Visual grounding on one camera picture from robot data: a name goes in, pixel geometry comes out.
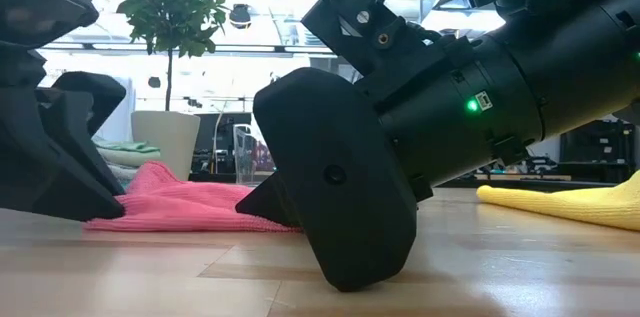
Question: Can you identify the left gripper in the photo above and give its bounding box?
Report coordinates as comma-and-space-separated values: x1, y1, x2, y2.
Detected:
0, 0, 127, 133

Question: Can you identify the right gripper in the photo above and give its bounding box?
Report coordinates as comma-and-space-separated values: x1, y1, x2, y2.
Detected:
234, 66, 419, 293

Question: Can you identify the grey waffle microfiber towel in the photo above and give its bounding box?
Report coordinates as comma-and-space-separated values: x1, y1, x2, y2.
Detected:
107, 162, 139, 182

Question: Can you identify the sage green microfiber towel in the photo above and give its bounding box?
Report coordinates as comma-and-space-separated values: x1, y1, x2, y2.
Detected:
92, 135, 162, 168

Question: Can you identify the pink microfiber towel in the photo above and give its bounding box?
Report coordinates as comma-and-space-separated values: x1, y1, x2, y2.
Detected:
83, 160, 302, 234

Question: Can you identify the yellow microfiber towel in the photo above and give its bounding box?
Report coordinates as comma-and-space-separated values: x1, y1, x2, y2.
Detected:
476, 169, 640, 232

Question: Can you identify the clear plastic bin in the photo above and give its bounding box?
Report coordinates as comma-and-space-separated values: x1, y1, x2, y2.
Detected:
232, 123, 277, 186

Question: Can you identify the green plant in white pot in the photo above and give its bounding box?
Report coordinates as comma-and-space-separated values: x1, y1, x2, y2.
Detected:
112, 0, 231, 182

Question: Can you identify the black background monitor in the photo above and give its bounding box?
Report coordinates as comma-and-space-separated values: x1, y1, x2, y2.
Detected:
193, 112, 253, 153

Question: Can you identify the linear ceiling light bar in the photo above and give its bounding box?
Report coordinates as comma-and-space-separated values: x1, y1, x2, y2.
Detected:
39, 42, 335, 55

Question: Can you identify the black ceiling dome fixture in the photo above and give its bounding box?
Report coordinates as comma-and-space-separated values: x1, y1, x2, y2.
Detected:
228, 2, 253, 31

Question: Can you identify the black background shelf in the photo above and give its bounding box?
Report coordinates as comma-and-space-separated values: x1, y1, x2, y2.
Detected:
558, 118, 638, 183

